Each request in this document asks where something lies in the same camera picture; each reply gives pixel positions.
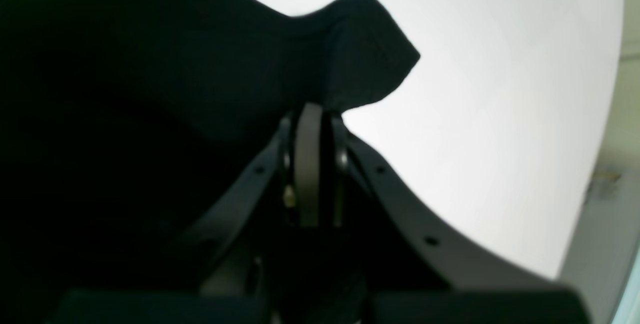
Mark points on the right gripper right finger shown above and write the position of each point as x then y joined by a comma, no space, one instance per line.
421,269

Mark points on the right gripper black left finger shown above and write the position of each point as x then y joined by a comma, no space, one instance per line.
254,251

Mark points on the black T-shirt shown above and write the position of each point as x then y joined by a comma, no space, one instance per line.
123,120

